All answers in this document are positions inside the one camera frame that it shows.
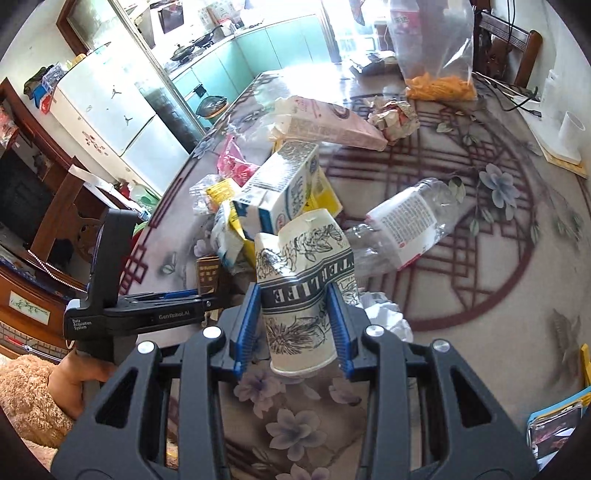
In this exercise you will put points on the white cup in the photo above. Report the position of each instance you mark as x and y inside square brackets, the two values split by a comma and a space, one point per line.
[571, 131]

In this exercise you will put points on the clear bag of orange snacks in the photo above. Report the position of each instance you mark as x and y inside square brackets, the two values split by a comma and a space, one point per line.
[434, 60]

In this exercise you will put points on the black television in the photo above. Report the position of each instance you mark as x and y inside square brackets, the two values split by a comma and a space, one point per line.
[23, 194]

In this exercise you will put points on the printed paper cup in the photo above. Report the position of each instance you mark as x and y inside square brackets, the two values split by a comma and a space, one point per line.
[300, 277]

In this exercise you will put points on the black wok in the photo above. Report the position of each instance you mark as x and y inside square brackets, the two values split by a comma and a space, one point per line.
[181, 53]

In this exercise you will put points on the floral tablecloth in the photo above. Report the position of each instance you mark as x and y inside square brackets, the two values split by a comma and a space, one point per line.
[461, 369]

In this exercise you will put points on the clear plastic wrap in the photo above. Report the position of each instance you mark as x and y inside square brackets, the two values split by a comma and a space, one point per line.
[258, 129]

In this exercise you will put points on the teal kitchen cabinets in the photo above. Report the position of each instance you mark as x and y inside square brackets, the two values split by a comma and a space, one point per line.
[277, 46]

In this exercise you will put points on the green kitchen trash bin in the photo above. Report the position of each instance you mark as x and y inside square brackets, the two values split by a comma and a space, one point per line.
[211, 107]

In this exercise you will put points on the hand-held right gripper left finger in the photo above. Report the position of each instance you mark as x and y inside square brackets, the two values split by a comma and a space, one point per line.
[244, 323]

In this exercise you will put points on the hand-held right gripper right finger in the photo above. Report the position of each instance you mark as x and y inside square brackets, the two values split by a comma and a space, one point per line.
[339, 323]

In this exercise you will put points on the pink plastic bag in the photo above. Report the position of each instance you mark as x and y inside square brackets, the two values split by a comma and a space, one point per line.
[235, 166]

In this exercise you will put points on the clear plastic bottle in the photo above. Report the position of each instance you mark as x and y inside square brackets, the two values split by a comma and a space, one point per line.
[401, 221]

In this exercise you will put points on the glass sliding door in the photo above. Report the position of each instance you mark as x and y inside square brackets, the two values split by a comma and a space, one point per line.
[161, 101]

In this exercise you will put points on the flattened yellow carton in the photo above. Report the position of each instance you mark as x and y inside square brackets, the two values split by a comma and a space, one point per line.
[325, 198]

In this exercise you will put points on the pink carton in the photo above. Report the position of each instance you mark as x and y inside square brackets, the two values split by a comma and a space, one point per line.
[332, 124]

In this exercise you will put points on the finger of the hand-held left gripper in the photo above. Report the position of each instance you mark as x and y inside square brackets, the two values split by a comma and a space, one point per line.
[180, 294]
[217, 302]

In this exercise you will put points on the small dark brown box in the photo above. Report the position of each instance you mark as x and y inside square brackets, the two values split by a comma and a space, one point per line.
[210, 272]

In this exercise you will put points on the crumpled white yellow wrapper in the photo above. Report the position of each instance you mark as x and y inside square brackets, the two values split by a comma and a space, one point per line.
[226, 230]

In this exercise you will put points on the crumpled white tissue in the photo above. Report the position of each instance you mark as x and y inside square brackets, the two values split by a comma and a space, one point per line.
[388, 316]

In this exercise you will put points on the long white cardboard box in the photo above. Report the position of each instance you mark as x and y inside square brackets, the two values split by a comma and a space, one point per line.
[92, 181]

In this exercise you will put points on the blue red box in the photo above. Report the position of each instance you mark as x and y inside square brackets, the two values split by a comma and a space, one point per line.
[46, 99]

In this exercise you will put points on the carved wooden chair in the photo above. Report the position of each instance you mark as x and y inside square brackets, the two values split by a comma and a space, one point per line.
[60, 212]

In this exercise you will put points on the dark wooden chair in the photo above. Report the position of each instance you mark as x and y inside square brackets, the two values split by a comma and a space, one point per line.
[526, 50]

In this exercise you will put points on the crumpled paper wrapper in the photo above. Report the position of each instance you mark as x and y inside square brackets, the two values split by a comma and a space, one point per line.
[392, 117]

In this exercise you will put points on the blue magazine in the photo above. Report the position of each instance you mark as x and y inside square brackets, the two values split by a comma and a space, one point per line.
[554, 429]

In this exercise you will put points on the wooden cabinet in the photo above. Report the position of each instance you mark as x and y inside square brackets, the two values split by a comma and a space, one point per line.
[27, 124]

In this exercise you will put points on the white refrigerator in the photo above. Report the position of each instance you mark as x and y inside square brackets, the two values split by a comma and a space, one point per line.
[106, 106]

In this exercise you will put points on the blue white milk carton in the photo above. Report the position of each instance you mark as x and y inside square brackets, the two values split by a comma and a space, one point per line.
[277, 189]

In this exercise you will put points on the yellow packet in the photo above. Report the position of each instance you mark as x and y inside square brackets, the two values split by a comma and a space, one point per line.
[221, 189]

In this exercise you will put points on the black frying pan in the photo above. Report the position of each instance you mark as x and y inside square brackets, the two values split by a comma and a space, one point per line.
[205, 39]

